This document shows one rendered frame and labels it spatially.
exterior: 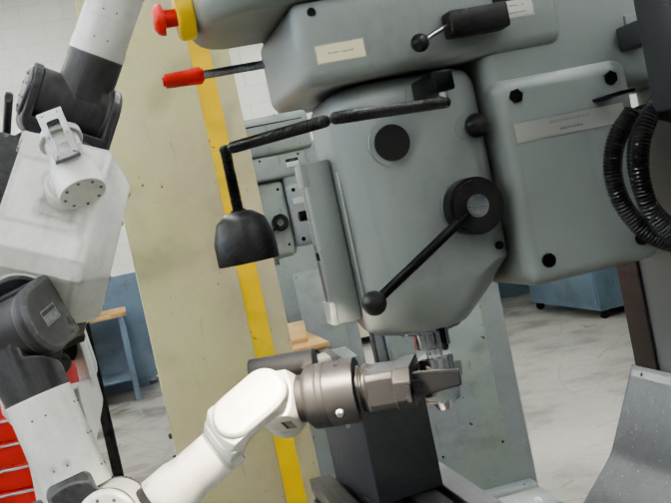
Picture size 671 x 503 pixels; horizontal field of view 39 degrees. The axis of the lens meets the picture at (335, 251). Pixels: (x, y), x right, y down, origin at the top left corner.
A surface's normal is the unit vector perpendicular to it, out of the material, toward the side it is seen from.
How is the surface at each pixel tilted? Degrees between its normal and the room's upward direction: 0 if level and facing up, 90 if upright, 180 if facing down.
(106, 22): 100
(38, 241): 58
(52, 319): 76
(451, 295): 118
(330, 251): 90
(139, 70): 90
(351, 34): 90
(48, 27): 90
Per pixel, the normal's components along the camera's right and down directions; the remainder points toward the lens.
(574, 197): 0.22, 0.00
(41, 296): 0.88, -0.42
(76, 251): 0.31, -0.57
